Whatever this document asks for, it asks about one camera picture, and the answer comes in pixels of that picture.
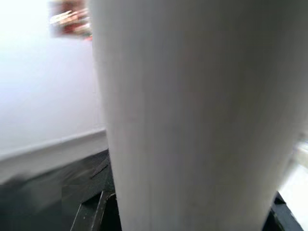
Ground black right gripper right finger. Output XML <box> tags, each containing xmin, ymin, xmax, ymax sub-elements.
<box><xmin>263</xmin><ymin>191</ymin><xmax>304</xmax><ymax>231</ymax></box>

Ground black tablecloth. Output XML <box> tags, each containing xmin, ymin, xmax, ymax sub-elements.
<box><xmin>0</xmin><ymin>149</ymin><xmax>115</xmax><ymax>231</ymax></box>

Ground white plastic table leg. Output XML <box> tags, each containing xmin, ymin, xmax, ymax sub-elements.
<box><xmin>89</xmin><ymin>0</ymin><xmax>308</xmax><ymax>231</ymax></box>

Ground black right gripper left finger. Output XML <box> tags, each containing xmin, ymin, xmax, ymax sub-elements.
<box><xmin>71</xmin><ymin>154</ymin><xmax>122</xmax><ymax>231</ymax></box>

